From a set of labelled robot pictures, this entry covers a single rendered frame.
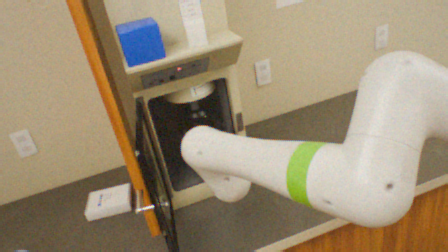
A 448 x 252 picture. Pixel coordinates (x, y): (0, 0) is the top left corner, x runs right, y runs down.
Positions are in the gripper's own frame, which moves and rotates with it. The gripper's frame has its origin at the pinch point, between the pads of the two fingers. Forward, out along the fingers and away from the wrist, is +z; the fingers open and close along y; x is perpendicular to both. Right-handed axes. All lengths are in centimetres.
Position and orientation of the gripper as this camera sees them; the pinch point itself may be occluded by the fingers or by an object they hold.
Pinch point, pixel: (199, 124)
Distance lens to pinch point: 126.6
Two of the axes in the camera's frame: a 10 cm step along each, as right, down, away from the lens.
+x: 1.7, 8.6, 4.9
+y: -9.4, 2.9, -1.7
